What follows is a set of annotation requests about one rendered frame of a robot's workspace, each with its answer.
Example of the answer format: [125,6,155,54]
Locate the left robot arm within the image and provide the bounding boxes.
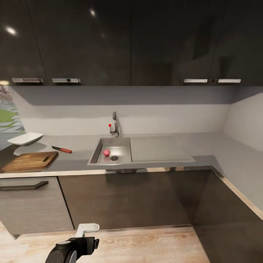
[45,223,100,263]

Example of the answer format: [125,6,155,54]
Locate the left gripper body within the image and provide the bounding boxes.
[69,237,95,258]

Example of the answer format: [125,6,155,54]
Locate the parer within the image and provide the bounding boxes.
[53,146,72,153]

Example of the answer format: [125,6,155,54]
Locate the cutting board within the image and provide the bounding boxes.
[2,152,58,171]

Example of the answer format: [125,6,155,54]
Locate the vidalia onion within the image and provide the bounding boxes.
[103,149,110,156]

